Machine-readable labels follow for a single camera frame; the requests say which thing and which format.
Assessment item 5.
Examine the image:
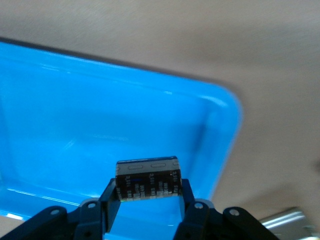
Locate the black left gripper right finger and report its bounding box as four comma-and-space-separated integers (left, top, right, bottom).
173, 177, 281, 240

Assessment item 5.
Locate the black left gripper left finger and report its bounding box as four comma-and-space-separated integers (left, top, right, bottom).
0, 177, 123, 240

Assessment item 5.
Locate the black capacitor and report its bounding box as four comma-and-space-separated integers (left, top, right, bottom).
115, 156, 181, 202

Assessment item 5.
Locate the silver mesh power supply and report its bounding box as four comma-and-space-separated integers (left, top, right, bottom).
258, 206, 320, 240

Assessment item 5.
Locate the blue plastic tray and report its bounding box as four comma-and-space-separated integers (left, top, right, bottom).
0, 41, 243, 240

